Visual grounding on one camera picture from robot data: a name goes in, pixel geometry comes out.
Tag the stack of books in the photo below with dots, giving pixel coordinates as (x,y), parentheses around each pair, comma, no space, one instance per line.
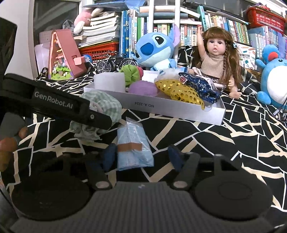
(101,29)

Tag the white printed box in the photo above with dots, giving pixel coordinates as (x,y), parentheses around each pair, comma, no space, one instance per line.
(245,56)

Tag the person's left hand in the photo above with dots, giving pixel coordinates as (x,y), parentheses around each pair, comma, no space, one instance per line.
(6,147)

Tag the white foam roll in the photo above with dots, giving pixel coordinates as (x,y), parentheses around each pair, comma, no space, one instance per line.
(108,81)

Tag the pink triangular dollhouse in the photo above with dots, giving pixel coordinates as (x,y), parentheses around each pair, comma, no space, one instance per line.
(67,51)

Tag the blue alien plush toy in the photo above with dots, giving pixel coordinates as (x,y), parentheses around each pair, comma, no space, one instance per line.
(154,49)

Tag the green mesh pink scrunchie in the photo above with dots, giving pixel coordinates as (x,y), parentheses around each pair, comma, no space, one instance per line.
(131,74)

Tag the long-haired doll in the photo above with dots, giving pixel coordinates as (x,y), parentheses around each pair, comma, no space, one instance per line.
(215,58)

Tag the fluffy purple plush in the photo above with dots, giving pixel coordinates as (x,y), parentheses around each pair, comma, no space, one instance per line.
(143,88)

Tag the green checked cloth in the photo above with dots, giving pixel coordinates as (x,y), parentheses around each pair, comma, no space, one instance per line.
(107,103)

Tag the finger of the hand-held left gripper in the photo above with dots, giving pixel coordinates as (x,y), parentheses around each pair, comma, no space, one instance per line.
(98,118)

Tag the light blue plastic packet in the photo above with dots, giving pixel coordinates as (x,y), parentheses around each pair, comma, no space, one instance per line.
(134,147)

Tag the white pipe frame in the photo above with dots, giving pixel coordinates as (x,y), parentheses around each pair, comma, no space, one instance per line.
(177,13)

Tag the navy floral pouch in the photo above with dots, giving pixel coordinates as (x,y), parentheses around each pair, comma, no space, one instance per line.
(201,87)

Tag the pink rabbit plush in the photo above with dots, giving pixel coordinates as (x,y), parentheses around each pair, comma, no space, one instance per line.
(84,18)

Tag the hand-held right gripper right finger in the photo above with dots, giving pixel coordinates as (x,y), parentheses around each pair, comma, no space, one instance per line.
(175,156)

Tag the row of upright books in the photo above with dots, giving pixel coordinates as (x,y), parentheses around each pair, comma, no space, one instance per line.
(237,29)

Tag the red plastic basket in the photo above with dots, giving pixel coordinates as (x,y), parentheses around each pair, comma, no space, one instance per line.
(98,51)
(264,19)

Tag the beige paper roll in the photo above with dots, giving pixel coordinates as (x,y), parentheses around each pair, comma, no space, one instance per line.
(161,9)

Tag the white paper bag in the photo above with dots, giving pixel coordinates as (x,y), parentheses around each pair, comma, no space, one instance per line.
(41,58)

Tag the grey plush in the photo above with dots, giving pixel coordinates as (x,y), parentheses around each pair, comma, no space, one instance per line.
(68,24)

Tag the white cardboard box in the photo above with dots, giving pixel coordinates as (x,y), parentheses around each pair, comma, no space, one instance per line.
(170,107)

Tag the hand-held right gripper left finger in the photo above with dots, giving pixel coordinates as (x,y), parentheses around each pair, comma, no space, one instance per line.
(109,155)

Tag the black white patterned blanket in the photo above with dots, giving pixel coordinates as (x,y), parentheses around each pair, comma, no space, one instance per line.
(201,143)

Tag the round blue mouse plush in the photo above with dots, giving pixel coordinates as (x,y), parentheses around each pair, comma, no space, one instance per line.
(275,78)

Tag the miniature black bicycle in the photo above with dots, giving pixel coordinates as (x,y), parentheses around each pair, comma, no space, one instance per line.
(112,62)

